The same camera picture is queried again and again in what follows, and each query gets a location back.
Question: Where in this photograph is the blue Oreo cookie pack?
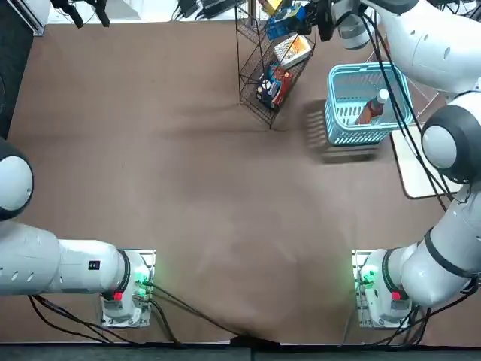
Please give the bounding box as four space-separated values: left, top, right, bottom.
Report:
265 5 307 41

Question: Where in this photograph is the light blue plastic basket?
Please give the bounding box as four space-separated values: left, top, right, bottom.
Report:
324 62 415 147

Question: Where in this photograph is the yellow Nabati wafer box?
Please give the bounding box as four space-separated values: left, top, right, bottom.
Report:
261 0 286 16

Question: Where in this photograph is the black base cable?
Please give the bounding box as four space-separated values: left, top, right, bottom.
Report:
340 278 481 345
28 294 181 345
148 281 281 345

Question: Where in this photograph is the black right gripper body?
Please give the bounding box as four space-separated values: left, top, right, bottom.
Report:
310 0 335 41

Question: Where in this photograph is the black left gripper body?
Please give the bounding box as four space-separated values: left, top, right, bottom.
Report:
50 0 108 11

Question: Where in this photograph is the aluminium frame rail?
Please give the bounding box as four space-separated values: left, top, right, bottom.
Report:
22 14 47 38

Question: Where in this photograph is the dark Chocofello cookie box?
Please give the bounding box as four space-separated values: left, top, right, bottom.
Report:
255 62 296 111

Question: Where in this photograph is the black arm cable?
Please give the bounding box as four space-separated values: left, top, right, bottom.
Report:
366 11 459 202
358 9 458 206

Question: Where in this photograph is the grey power adapter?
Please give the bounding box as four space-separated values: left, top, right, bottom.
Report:
201 0 241 18

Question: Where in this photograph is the small black power adapter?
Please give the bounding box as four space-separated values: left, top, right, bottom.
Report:
176 0 204 18

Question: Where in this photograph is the cream plastic tray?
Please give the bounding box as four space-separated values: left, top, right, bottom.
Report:
389 120 463 199

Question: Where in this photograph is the clear acrylic beverage shelf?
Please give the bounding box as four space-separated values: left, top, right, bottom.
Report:
366 48 452 123

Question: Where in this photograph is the amber tea bottle white cap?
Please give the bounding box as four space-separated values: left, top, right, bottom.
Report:
355 88 392 126

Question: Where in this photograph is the white orange biscuit box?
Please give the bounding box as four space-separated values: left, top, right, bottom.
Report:
273 35 313 68

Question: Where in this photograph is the black wire snack shelf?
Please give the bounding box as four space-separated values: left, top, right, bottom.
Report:
234 0 319 131

